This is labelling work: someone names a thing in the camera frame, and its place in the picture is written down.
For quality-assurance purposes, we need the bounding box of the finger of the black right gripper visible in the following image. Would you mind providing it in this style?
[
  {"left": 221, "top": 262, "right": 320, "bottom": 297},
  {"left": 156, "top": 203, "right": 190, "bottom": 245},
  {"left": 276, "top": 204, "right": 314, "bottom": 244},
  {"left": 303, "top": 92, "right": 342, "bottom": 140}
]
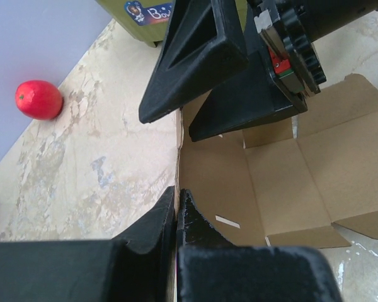
[
  {"left": 189, "top": 50, "right": 307, "bottom": 142},
  {"left": 139, "top": 1, "right": 248, "bottom": 124}
]

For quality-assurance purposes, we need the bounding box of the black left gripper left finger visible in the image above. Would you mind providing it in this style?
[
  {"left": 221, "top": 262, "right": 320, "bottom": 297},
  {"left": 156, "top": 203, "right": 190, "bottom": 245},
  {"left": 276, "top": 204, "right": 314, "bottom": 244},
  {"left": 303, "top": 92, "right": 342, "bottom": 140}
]
[{"left": 0, "top": 187, "right": 176, "bottom": 301}]

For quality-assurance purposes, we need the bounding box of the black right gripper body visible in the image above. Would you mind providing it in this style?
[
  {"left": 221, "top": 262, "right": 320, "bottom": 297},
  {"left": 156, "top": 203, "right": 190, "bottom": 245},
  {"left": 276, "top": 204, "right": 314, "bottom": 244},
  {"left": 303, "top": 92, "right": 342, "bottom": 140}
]
[{"left": 245, "top": 1, "right": 378, "bottom": 101}]

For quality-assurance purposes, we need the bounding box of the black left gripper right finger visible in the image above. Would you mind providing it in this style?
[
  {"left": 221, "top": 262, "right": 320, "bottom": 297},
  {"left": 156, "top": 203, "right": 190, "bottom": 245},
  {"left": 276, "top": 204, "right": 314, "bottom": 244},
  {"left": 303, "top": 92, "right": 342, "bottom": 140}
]
[{"left": 176, "top": 189, "right": 342, "bottom": 301}]

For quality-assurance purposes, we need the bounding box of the brown cardboard paper box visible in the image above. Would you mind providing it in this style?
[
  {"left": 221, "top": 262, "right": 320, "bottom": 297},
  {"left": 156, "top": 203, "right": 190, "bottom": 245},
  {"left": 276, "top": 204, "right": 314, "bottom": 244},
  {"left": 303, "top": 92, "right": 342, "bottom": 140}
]
[{"left": 173, "top": 73, "right": 378, "bottom": 302}]

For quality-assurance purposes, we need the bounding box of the green plastic tub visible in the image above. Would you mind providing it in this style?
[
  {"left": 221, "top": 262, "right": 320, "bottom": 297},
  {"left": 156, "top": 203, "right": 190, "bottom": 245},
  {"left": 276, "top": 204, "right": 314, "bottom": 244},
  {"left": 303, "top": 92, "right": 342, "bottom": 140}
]
[{"left": 97, "top": 0, "right": 173, "bottom": 48}]

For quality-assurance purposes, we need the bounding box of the red apple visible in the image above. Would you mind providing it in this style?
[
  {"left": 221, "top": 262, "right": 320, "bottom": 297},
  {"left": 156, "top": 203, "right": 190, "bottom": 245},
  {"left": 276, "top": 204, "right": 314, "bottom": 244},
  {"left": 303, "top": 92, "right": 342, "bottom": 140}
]
[{"left": 15, "top": 80, "right": 64, "bottom": 120}]

